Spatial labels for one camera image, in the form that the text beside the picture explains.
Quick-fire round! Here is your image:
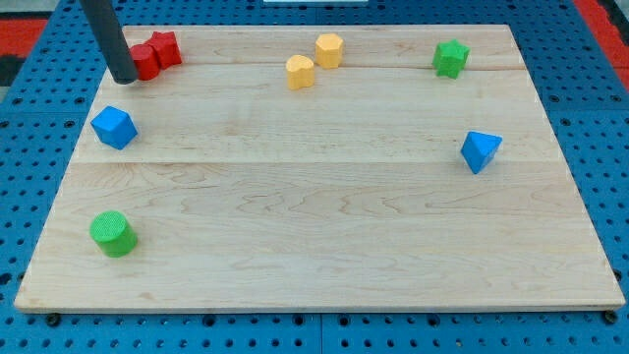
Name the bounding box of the yellow heart block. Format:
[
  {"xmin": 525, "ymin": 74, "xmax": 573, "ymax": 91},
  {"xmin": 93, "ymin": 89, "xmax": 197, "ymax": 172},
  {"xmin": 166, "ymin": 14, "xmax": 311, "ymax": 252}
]
[{"xmin": 285, "ymin": 55, "xmax": 315, "ymax": 90}]

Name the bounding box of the blue triangle block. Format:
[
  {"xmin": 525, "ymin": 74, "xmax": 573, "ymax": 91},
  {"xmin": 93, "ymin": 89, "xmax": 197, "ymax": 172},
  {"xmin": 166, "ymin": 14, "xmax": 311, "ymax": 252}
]
[{"xmin": 461, "ymin": 131, "xmax": 503, "ymax": 174}]

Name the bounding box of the green star block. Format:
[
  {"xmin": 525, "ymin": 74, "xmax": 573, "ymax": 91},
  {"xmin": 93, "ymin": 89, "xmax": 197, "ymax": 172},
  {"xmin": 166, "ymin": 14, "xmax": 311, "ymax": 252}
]
[{"xmin": 432, "ymin": 39, "xmax": 470, "ymax": 79}]

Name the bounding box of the yellow hexagon block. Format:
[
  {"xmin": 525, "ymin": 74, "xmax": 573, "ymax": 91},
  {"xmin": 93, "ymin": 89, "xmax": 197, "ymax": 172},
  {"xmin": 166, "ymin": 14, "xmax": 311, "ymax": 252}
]
[{"xmin": 315, "ymin": 33, "xmax": 344, "ymax": 69}]

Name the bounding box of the red cylinder block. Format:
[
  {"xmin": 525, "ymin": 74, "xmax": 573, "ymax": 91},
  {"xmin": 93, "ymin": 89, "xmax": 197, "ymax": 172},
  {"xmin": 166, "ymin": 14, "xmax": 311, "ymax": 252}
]
[{"xmin": 130, "ymin": 44, "xmax": 160, "ymax": 81}]

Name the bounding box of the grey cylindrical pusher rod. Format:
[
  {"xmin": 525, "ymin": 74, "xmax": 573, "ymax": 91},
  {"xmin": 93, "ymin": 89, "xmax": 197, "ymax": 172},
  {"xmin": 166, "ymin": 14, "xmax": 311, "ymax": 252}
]
[{"xmin": 80, "ymin": 0, "xmax": 139, "ymax": 85}]

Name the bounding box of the red star block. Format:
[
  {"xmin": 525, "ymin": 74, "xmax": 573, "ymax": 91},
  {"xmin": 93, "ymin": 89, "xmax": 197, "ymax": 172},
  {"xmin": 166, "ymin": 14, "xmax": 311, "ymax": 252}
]
[{"xmin": 145, "ymin": 31, "xmax": 183, "ymax": 70}]

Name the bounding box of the green cylinder block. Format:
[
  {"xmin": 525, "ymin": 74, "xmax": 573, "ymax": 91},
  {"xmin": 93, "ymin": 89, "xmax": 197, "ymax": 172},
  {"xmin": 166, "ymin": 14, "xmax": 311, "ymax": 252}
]
[{"xmin": 89, "ymin": 210, "xmax": 138, "ymax": 258}]

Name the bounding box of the light wooden board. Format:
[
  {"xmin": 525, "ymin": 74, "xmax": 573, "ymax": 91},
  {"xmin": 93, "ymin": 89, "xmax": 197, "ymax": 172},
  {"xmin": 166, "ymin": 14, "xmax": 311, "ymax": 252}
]
[{"xmin": 15, "ymin": 25, "xmax": 625, "ymax": 314}]

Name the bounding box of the blue cube block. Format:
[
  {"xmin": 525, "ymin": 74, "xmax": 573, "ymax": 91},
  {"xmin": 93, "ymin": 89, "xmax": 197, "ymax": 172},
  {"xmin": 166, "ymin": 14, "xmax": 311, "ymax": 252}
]
[{"xmin": 90, "ymin": 106, "xmax": 138, "ymax": 150}]

